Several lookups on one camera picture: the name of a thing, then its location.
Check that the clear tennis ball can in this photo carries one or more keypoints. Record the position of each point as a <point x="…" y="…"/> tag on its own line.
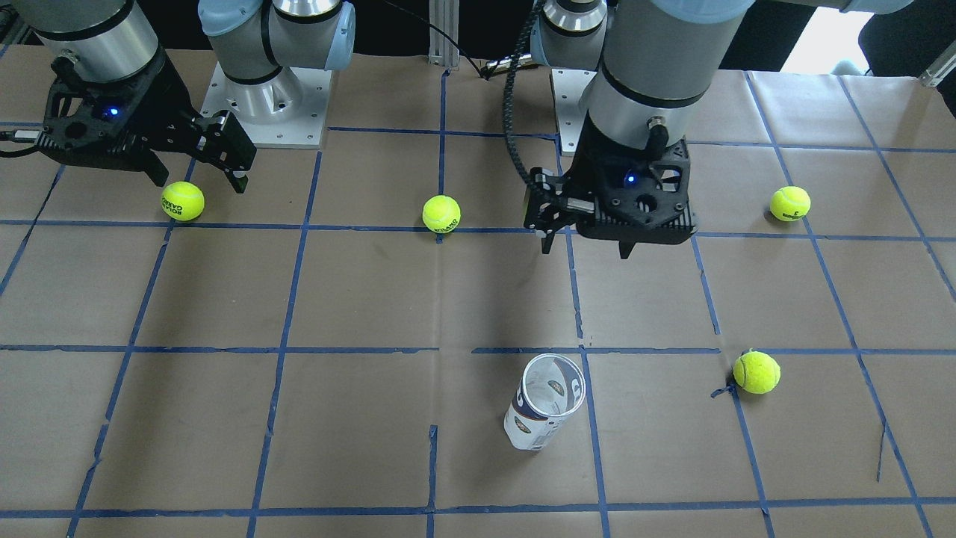
<point x="551" y="389"/>

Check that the aluminium frame post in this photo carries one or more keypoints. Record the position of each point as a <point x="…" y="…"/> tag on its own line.
<point x="443" y="19"/>

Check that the tennis ball centre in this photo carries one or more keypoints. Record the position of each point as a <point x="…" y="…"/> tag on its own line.
<point x="790" y="203"/>
<point x="756" y="372"/>

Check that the tennis ball top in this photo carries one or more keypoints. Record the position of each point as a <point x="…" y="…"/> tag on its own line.
<point x="182" y="201"/>

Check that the tennis ball upper middle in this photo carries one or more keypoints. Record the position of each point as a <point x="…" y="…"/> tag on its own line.
<point x="441" y="214"/>

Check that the tennis ball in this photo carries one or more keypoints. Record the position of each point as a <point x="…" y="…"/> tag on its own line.
<point x="756" y="372"/>
<point x="441" y="214"/>
<point x="182" y="201"/>
<point x="790" y="203"/>

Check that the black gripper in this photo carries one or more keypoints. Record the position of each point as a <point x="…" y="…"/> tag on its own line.
<point x="170" y="107"/>

